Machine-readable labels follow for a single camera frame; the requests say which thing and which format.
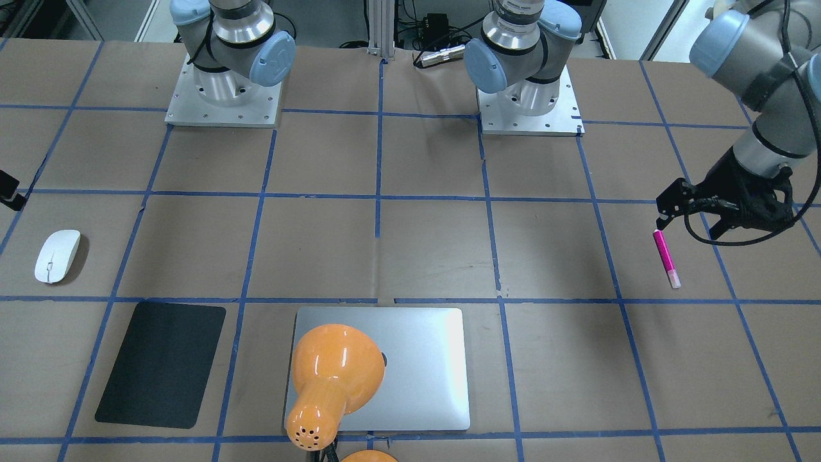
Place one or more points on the silver apple laptop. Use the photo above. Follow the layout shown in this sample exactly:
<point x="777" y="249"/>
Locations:
<point x="425" y="385"/>

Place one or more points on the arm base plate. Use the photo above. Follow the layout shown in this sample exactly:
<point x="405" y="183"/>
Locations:
<point x="529" y="108"/>
<point x="222" y="100"/>

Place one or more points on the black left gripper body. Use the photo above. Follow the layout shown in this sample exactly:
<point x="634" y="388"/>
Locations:
<point x="737" y="190"/>

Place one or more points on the black mousepad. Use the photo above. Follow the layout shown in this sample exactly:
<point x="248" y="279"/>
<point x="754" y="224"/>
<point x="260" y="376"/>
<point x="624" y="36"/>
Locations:
<point x="163" y="365"/>

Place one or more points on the white computer mouse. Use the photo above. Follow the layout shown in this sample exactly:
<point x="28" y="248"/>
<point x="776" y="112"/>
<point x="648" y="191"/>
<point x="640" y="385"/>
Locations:
<point x="56" y="256"/>

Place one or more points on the orange desk lamp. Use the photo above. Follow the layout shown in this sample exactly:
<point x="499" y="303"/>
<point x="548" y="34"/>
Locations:
<point x="335" y="370"/>

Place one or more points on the aluminium frame post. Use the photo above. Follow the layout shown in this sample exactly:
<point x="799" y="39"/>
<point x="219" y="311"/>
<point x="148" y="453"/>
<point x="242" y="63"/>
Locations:
<point x="380" y="22"/>

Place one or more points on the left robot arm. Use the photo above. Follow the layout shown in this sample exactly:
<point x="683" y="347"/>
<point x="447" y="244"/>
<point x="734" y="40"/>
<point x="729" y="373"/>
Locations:
<point x="766" y="53"/>

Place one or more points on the pink marker pen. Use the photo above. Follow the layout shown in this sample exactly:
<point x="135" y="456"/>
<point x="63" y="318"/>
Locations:
<point x="666" y="259"/>

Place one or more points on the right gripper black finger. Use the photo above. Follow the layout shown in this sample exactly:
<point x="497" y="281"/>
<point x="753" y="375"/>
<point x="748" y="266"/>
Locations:
<point x="9" y="195"/>

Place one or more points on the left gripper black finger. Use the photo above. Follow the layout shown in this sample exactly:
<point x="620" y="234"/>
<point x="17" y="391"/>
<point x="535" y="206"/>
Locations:
<point x="675" y="201"/>

